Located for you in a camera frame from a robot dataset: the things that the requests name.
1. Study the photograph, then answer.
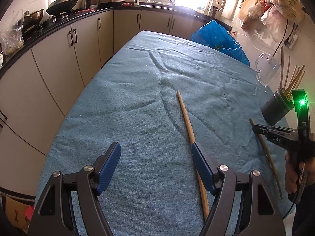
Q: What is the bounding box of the dark green utensil holder cup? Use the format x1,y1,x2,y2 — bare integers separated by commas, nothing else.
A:
261,87,294,126

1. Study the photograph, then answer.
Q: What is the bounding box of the wooden chopstick long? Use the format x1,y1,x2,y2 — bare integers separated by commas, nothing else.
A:
284,65,305,96

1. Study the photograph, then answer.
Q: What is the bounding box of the person's right hand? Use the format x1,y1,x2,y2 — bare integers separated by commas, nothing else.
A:
284,151,313,194

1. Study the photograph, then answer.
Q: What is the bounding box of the blue towel table cover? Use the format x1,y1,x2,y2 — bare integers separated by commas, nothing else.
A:
38,31,291,235

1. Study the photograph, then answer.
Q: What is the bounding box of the clear glass mug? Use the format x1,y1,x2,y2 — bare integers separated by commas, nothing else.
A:
255,52,281,87

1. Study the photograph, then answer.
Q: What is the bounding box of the hanging plastic bag pink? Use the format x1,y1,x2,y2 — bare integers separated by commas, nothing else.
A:
260,6,287,42

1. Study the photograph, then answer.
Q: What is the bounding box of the blue plastic bag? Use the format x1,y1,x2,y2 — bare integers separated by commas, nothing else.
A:
191,20,250,66

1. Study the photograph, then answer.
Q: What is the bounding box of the hanging plastic bag beige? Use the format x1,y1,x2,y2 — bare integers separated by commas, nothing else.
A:
270,0,304,25

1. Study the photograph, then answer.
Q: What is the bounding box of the plastic bag on counter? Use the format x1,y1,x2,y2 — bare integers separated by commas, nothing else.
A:
1,27,24,56

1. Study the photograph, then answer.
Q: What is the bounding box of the metal pot on stove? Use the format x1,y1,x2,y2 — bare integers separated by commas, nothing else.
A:
17,8,44,32

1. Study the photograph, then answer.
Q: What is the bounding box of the black wok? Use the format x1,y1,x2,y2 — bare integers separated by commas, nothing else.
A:
46,0,79,16

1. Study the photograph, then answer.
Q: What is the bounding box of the black power cable plug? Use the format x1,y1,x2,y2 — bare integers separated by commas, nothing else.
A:
277,22,297,49

